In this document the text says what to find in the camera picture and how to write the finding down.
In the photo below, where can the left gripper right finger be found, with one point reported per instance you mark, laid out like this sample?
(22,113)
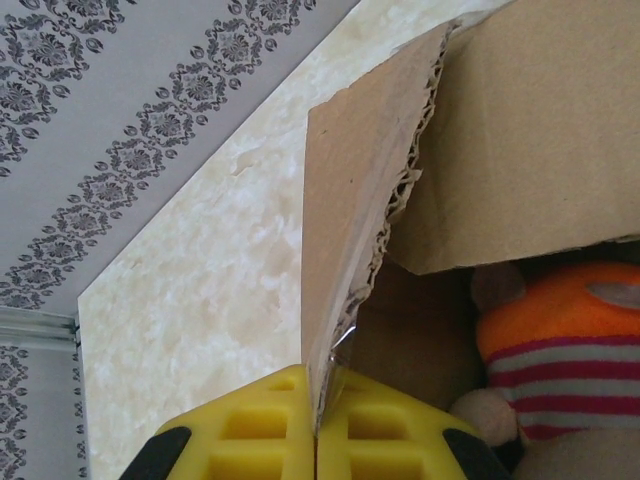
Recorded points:
(380,430)

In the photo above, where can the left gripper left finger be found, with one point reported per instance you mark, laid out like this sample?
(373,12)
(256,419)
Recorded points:
(260,430)

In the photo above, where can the striped doll with orange hat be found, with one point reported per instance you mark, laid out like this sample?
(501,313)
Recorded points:
(550,360)

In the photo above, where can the cardboard box with doll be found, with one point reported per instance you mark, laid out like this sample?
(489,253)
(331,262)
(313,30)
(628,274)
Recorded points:
(525,150)

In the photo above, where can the aluminium frame post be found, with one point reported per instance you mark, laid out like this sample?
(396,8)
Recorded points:
(35,325)

